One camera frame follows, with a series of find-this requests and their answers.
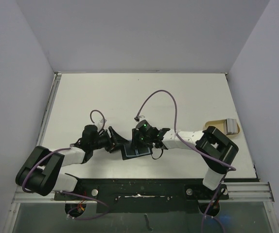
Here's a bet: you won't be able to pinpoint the right aluminium rail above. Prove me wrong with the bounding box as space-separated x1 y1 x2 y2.
225 182 275 202

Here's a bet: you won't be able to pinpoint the purple cable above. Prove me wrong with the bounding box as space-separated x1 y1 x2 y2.
134 89 237 172
22 110 110 221

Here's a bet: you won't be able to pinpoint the black looped wrist cable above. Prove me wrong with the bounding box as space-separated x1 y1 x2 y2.
151 147 164 160

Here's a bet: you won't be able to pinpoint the aluminium rail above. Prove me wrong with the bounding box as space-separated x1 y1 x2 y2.
225 182 275 202
15 72 64 196

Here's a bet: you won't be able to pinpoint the black leather card holder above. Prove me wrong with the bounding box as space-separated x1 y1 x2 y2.
121 142 153 160

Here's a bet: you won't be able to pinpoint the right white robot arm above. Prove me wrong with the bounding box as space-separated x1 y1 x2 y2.
131 120 239 199

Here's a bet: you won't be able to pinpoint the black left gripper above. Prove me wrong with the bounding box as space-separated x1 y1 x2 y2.
91 127 128 152

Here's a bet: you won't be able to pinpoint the beige card tray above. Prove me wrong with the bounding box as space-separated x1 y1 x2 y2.
204 118 241 136

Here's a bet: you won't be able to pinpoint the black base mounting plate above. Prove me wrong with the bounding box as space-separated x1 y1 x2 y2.
54 179 229 214

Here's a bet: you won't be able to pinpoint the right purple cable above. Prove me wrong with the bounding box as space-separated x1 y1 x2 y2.
134 89 237 172

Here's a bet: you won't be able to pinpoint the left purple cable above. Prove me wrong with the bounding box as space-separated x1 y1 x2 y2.
22 110 110 221

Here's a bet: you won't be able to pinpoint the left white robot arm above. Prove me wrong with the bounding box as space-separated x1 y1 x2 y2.
15 124 129 200

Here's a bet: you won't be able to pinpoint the left aluminium rail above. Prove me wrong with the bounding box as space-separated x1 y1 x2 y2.
15 72 64 196

